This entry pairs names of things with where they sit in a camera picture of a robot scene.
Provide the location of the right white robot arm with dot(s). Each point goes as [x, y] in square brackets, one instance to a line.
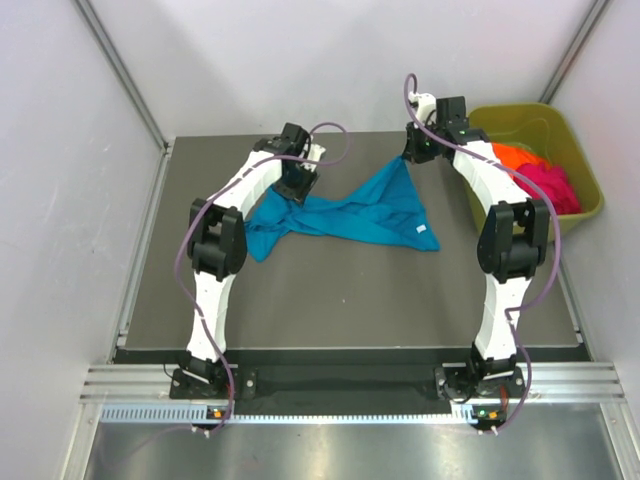
[512, 241]

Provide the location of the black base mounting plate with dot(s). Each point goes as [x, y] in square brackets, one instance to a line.
[421, 381]

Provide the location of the magenta t shirt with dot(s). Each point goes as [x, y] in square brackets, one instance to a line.
[554, 182]

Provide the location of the corner aluminium post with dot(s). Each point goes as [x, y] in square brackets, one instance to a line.
[595, 12]
[90, 17]

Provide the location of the right corner aluminium post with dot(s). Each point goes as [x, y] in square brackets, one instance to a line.
[595, 12]

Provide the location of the aluminium frame rail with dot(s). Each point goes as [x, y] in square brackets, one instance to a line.
[565, 382]

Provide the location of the grey slotted cable duct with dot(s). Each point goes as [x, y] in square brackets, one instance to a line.
[206, 415]

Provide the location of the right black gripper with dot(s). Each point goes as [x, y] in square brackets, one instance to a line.
[413, 132]

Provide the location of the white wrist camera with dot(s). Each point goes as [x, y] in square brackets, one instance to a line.
[421, 105]
[314, 156]

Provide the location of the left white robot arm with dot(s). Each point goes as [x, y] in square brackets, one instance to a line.
[217, 247]

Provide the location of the olive green plastic bin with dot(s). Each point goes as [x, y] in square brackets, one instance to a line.
[536, 140]

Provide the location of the left corner aluminium post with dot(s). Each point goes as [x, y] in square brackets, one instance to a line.
[90, 17]

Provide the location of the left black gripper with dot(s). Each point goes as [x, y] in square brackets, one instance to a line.
[299, 193]

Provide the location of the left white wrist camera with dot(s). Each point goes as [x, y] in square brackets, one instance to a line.
[314, 156]

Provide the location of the orange t shirt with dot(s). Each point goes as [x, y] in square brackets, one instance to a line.
[514, 157]

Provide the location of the blue t shirt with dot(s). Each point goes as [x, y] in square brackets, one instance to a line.
[385, 210]

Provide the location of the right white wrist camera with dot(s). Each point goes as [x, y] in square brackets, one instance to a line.
[421, 105]

